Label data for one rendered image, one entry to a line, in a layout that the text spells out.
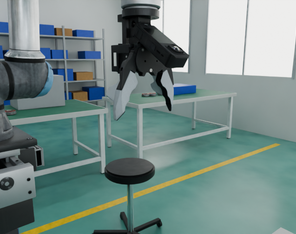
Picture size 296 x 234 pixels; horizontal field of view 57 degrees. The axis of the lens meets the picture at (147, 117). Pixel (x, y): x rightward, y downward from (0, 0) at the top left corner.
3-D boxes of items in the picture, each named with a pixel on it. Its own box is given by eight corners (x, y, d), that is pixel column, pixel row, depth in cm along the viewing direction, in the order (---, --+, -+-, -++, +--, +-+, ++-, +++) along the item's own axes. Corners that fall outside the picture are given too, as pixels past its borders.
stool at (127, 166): (85, 232, 202) (82, 161, 190) (139, 210, 231) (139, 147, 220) (124, 277, 160) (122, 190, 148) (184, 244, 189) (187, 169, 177)
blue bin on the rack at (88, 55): (77, 59, 676) (77, 51, 672) (93, 59, 701) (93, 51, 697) (85, 59, 643) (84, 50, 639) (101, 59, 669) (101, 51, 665)
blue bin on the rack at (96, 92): (82, 98, 701) (82, 87, 694) (97, 97, 725) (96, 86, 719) (89, 100, 668) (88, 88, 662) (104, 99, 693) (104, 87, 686)
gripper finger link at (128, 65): (127, 98, 51) (146, 59, 53) (132, 99, 50) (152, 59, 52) (109, 85, 48) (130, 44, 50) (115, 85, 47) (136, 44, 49)
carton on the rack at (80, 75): (70, 79, 674) (69, 71, 670) (86, 78, 698) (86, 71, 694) (76, 80, 642) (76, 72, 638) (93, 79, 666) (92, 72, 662)
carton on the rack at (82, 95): (67, 99, 678) (67, 91, 673) (81, 98, 698) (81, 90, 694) (73, 101, 646) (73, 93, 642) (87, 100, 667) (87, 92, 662)
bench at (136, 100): (103, 146, 400) (101, 96, 385) (193, 127, 513) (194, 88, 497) (138, 165, 330) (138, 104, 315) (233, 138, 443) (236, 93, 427)
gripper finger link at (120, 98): (102, 116, 53) (123, 76, 55) (120, 121, 49) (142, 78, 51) (90, 109, 51) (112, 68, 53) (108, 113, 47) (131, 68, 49)
